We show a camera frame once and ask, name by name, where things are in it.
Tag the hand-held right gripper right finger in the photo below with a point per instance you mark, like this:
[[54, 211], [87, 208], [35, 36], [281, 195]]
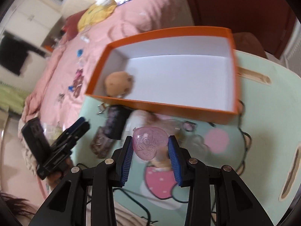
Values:
[[175, 164]]

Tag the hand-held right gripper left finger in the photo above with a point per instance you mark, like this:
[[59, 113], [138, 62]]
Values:
[[125, 164]]

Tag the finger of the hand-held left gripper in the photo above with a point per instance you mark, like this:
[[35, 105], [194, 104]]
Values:
[[78, 133], [77, 123]]

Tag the brown patterned box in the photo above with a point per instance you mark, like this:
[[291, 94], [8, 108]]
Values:
[[101, 143]]

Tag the pink heart-shaped case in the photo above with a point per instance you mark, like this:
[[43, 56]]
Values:
[[148, 143]]

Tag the black pouch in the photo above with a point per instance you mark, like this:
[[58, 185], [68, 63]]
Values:
[[115, 122]]

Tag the orange cardboard box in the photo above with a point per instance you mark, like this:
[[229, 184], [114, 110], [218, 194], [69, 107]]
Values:
[[164, 75]]

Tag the person's left hand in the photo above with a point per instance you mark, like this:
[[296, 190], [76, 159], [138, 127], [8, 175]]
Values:
[[60, 175]]

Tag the small tan white plush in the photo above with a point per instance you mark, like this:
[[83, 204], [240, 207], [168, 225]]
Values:
[[162, 164]]

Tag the clear bag with yellow contents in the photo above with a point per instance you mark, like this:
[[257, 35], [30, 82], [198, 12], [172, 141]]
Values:
[[51, 130]]

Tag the small blue clip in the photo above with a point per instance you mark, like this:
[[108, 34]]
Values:
[[70, 89]]

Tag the green cloth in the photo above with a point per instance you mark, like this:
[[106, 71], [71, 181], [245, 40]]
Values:
[[9, 96]]

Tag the tan plush toy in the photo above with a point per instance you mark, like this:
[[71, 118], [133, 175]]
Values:
[[118, 82]]

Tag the person's dark hair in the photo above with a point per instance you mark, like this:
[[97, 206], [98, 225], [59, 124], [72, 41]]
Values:
[[14, 204]]

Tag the small blue toy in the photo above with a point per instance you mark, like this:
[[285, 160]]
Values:
[[80, 52]]

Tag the small white bottle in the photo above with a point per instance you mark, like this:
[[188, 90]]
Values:
[[84, 38]]

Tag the black garment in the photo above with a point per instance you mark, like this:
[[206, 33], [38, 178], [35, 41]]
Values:
[[14, 54]]

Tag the dark red pillow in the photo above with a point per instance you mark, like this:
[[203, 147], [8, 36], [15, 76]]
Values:
[[71, 24]]

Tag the yellow pillow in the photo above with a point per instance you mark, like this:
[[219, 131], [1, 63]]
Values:
[[98, 14]]

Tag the white cabinet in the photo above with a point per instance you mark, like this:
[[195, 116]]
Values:
[[33, 16]]

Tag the pink blanket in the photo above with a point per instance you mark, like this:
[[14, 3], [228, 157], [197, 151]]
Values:
[[145, 11]]

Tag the white louvred door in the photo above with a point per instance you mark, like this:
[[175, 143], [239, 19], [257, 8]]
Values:
[[294, 51]]

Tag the dark red door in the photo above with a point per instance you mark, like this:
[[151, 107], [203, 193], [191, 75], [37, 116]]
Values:
[[235, 2]]

